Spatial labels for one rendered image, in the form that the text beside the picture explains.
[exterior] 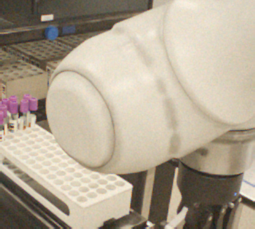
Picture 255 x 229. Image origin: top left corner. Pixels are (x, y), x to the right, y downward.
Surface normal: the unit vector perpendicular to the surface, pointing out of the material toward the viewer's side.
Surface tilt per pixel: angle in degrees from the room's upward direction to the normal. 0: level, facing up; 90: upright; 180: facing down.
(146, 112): 77
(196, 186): 90
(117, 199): 90
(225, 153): 90
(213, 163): 90
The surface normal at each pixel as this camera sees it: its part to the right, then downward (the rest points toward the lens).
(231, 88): 0.17, 0.53
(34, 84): 0.67, 0.38
